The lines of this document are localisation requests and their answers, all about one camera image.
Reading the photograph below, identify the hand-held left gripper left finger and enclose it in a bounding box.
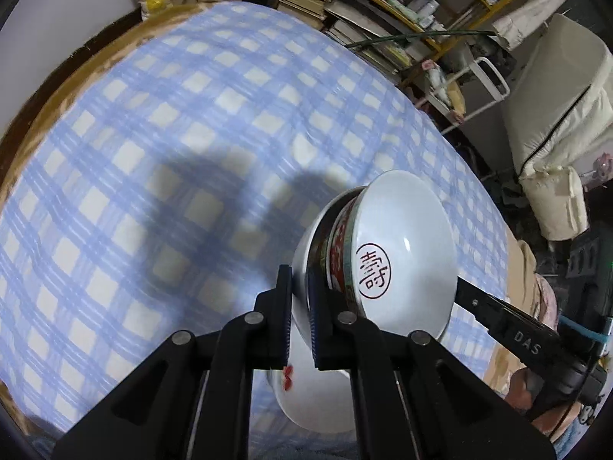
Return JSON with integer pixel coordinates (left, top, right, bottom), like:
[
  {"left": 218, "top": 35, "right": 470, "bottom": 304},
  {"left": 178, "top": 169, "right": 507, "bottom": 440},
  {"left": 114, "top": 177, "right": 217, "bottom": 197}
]
[{"left": 50, "top": 264, "right": 294, "bottom": 460}]

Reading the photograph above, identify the bowl with red character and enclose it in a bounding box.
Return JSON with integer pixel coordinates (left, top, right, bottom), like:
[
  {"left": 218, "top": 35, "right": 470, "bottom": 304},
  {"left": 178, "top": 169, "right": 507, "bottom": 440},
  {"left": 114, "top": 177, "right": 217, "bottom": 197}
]
[{"left": 326, "top": 170, "right": 458, "bottom": 341}]

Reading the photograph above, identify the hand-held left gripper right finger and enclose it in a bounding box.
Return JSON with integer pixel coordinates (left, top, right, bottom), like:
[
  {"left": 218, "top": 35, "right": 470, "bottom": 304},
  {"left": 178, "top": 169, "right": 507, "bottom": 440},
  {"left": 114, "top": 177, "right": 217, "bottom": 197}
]
[{"left": 308, "top": 268, "right": 559, "bottom": 460}]

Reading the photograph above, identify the white utility cart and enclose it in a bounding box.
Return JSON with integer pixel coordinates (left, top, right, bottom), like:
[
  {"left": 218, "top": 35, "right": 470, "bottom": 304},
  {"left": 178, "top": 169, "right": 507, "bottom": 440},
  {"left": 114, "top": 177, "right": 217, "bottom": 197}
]
[{"left": 402, "top": 55, "right": 511, "bottom": 135}]

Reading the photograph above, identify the plain white bowl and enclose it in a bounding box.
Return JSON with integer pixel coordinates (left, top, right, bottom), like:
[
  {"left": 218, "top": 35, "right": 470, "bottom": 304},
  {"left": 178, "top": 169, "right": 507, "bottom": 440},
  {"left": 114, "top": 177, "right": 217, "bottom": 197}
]
[{"left": 291, "top": 186, "right": 369, "bottom": 350}]

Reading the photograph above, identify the thin dark pole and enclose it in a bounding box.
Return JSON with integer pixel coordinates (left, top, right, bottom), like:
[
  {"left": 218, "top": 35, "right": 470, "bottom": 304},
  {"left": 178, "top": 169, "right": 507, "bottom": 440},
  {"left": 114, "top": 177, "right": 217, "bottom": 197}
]
[{"left": 347, "top": 29, "right": 494, "bottom": 51}]

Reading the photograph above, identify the white cherry print plate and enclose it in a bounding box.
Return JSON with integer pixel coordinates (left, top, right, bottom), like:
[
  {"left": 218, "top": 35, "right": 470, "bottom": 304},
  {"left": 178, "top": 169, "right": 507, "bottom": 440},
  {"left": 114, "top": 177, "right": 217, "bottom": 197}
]
[{"left": 266, "top": 330, "right": 357, "bottom": 433}]

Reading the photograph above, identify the dark wooden bed frame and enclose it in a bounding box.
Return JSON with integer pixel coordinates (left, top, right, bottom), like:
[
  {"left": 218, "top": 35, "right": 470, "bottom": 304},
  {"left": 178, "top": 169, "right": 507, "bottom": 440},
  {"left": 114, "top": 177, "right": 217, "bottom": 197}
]
[{"left": 0, "top": 5, "right": 192, "bottom": 154}]

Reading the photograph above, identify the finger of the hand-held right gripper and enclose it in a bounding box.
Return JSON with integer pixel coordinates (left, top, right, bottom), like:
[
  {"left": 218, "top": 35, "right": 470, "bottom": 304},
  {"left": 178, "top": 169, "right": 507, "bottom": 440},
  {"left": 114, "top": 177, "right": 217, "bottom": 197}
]
[{"left": 452, "top": 275, "right": 511, "bottom": 331}]

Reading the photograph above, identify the blue checkered cloth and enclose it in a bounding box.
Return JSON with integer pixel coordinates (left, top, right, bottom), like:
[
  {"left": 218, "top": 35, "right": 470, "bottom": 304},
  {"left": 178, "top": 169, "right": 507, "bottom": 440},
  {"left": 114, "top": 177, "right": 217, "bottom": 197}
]
[{"left": 0, "top": 2, "right": 511, "bottom": 442}]

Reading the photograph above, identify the pile of magazines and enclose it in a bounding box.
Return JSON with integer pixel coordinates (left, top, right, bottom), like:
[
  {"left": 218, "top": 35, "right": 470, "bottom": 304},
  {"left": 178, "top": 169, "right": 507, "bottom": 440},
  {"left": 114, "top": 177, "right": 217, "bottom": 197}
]
[{"left": 326, "top": 0, "right": 413, "bottom": 82}]

